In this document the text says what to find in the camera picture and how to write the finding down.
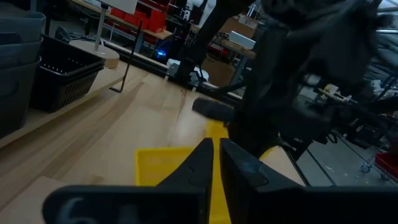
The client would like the brown cardboard box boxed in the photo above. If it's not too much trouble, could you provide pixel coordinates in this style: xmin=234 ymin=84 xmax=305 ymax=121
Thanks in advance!
xmin=201 ymin=57 xmax=241 ymax=88

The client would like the red plastic storage bin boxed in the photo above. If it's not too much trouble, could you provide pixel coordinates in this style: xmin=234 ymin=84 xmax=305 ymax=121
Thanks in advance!
xmin=110 ymin=7 xmax=147 ymax=27
xmin=374 ymin=152 xmax=398 ymax=183
xmin=146 ymin=9 xmax=167 ymax=34

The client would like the white box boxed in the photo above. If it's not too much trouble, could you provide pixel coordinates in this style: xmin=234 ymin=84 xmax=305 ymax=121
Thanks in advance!
xmin=228 ymin=30 xmax=256 ymax=50

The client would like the black wire rack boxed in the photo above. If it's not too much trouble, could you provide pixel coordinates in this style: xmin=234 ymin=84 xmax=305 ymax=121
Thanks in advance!
xmin=0 ymin=20 xmax=144 ymax=149

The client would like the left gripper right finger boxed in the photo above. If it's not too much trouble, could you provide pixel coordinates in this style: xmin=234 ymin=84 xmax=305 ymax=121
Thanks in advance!
xmin=219 ymin=138 xmax=398 ymax=224

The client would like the grey translucent plastic bin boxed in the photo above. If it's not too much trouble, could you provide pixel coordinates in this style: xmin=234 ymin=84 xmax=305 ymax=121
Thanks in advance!
xmin=0 ymin=39 xmax=44 ymax=139
xmin=0 ymin=11 xmax=47 ymax=44

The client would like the white lamp with wooden base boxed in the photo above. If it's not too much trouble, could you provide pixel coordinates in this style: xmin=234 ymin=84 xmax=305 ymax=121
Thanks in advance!
xmin=68 ymin=0 xmax=139 ymax=70

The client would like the yellow perforated plastic basket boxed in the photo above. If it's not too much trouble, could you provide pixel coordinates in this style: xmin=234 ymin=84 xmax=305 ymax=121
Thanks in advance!
xmin=135 ymin=136 xmax=233 ymax=224

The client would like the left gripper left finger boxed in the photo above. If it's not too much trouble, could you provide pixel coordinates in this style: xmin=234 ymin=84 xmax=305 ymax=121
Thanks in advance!
xmin=42 ymin=138 xmax=216 ymax=224

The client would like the black perforated plastic basket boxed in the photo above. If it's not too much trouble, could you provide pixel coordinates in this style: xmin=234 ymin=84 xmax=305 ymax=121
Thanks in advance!
xmin=39 ymin=34 xmax=106 ymax=75
xmin=29 ymin=70 xmax=104 ymax=113
xmin=37 ymin=63 xmax=105 ymax=82

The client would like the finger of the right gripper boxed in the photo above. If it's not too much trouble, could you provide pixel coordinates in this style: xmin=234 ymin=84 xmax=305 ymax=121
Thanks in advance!
xmin=192 ymin=98 xmax=236 ymax=123

